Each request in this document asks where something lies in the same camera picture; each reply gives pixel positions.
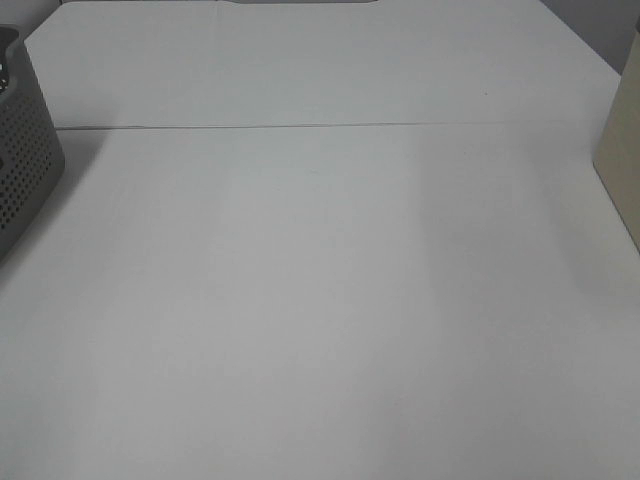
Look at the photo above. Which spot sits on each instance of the grey perforated plastic basket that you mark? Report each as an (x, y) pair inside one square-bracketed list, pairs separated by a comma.
[(32, 158)]

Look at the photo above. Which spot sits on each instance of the beige box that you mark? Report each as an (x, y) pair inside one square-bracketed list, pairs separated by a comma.
[(617, 154)]

